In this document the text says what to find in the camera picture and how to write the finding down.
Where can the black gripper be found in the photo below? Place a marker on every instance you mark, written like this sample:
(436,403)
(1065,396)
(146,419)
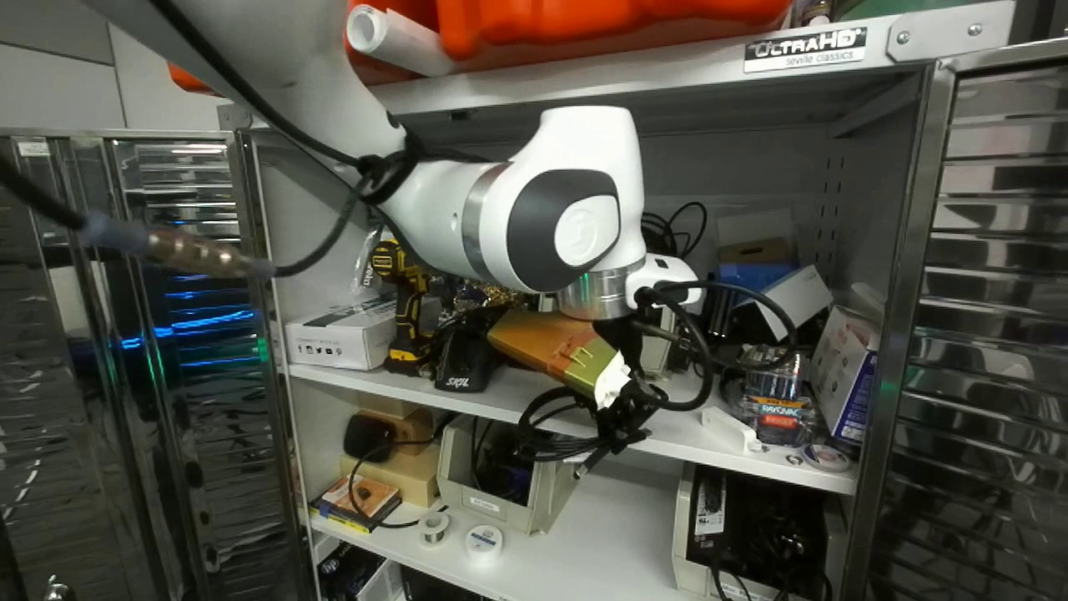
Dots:
(625,419)

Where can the white power strip box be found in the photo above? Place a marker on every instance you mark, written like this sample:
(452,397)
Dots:
(357,337)

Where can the white product box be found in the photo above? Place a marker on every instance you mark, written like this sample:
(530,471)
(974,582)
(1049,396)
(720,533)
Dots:
(847,376)

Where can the black battery charger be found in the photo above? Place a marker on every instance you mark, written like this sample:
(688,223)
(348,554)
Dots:
(468,358)

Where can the metal shelving cabinet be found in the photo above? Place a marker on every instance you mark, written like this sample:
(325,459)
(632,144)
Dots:
(828,135)

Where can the yellow cordless drill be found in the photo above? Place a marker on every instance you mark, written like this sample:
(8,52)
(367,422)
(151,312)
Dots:
(408,350)

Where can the tan box with black device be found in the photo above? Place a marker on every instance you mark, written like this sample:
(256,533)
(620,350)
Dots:
(397,445)

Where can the orange case on top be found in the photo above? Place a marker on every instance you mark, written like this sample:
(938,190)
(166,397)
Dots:
(428,37)

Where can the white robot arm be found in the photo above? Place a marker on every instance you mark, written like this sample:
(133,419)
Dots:
(563,215)

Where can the blue and white box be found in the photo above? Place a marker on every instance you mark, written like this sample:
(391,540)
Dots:
(799,291)

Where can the white lower left bin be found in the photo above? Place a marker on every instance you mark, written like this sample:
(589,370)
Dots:
(487,471)

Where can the small circuit board box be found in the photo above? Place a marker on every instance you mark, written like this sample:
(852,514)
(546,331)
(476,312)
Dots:
(361,503)

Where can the battery pack blister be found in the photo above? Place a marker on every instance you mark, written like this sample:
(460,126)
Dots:
(779,403)

